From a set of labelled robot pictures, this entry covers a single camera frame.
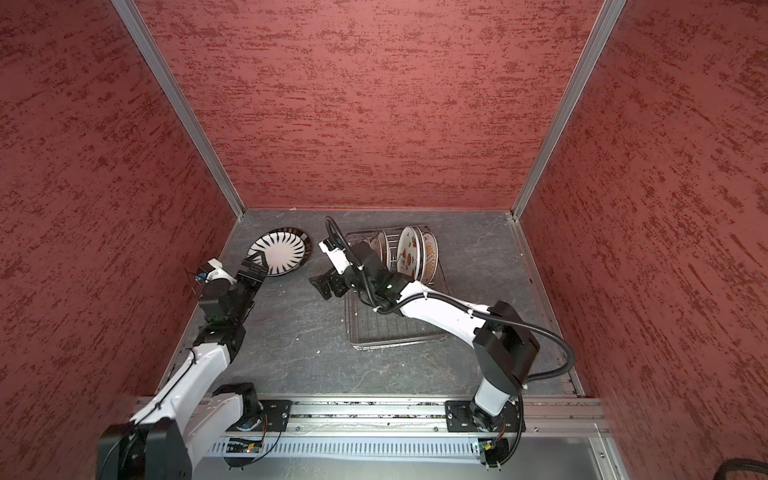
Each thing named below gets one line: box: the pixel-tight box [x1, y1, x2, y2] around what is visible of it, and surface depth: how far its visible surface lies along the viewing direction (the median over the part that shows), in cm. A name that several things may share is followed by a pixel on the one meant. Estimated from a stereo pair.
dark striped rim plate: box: [264, 227, 312, 275], surface depth 110 cm
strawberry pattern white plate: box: [396, 226, 425, 283], surface depth 89 cm
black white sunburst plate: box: [247, 228, 311, 277], surface depth 110 cm
